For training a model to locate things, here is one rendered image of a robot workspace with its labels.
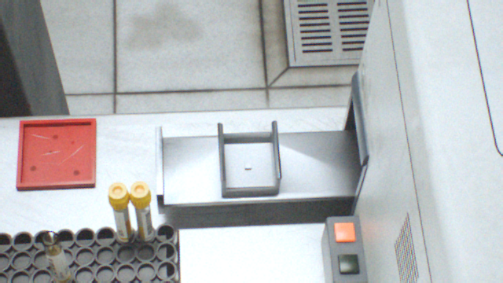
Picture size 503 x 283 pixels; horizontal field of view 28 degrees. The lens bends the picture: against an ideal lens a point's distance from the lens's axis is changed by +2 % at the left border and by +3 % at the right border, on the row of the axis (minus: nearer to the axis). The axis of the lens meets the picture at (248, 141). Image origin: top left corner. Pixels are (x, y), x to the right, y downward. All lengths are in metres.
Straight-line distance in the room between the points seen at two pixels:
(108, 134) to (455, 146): 0.42
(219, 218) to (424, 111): 0.33
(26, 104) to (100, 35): 0.80
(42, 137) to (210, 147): 0.16
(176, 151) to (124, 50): 1.17
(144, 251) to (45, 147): 0.15
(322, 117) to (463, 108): 0.35
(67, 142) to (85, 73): 1.09
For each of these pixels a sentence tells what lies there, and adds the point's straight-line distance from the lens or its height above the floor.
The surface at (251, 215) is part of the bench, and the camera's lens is 0.90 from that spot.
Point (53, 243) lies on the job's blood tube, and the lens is 0.81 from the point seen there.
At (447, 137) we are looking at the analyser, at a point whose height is 1.18.
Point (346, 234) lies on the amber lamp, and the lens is 0.84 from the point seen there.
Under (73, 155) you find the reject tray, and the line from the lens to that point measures 0.94.
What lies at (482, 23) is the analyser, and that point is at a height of 1.17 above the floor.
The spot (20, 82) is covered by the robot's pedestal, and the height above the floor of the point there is 0.66.
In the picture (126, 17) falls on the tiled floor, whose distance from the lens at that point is 2.09.
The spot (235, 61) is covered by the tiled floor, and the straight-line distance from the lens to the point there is 2.03.
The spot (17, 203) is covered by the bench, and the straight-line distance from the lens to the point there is 0.92.
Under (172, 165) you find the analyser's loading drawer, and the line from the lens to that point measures 0.88.
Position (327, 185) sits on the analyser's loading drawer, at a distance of 0.88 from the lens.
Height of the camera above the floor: 1.70
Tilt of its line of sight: 61 degrees down
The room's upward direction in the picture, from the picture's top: 4 degrees clockwise
